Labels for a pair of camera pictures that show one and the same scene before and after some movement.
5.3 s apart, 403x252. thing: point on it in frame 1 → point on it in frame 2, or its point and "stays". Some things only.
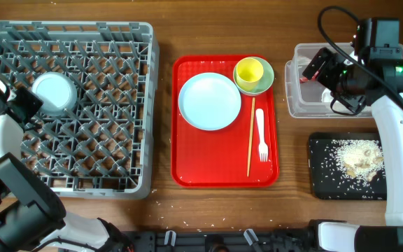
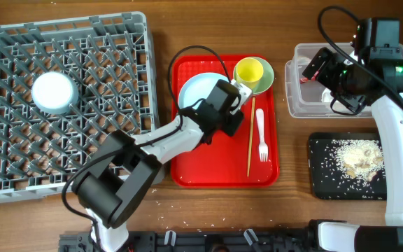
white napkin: [326, 96] stays
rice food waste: [360, 159] stays
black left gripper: [35, 101] → [232, 127]
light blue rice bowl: [57, 91] stays
